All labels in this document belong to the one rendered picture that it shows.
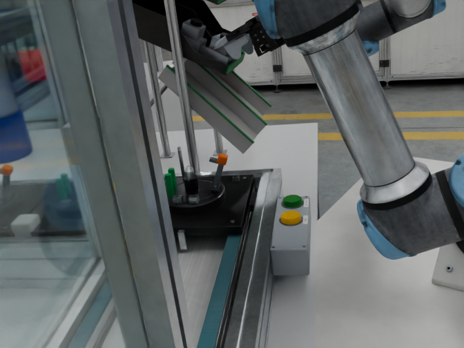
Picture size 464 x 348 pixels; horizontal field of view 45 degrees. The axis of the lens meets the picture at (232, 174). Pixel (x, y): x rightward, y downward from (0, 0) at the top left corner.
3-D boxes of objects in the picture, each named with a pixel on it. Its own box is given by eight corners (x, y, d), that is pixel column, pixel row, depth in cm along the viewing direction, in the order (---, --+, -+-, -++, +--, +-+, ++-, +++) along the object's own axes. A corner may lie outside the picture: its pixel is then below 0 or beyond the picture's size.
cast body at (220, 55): (233, 66, 136) (242, 39, 132) (225, 70, 132) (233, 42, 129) (205, 51, 138) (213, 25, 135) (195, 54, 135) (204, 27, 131)
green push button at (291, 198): (302, 201, 120) (302, 193, 119) (302, 210, 116) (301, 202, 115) (284, 202, 120) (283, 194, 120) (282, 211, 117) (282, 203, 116)
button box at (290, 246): (311, 219, 123) (309, 194, 120) (309, 275, 104) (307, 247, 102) (279, 220, 124) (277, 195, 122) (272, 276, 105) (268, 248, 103)
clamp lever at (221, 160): (220, 185, 121) (228, 155, 118) (219, 189, 119) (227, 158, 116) (204, 181, 121) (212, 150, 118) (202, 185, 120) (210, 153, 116)
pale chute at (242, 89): (262, 116, 163) (272, 105, 161) (249, 132, 152) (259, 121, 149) (189, 50, 161) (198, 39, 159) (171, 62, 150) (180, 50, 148)
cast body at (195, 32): (204, 50, 139) (212, 23, 135) (197, 54, 135) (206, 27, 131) (174, 37, 140) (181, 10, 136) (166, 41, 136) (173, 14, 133)
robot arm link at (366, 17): (395, 41, 110) (375, -12, 110) (342, 65, 114) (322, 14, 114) (398, 43, 117) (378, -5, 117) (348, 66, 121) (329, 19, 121)
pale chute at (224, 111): (257, 134, 149) (268, 123, 147) (243, 154, 138) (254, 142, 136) (177, 63, 148) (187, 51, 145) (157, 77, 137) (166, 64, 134)
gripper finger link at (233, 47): (219, 69, 129) (253, 50, 126) (207, 45, 128) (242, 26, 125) (223, 68, 132) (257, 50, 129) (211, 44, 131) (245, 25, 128)
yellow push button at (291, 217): (301, 218, 113) (301, 209, 113) (301, 228, 110) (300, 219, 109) (282, 219, 114) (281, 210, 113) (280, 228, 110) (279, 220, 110)
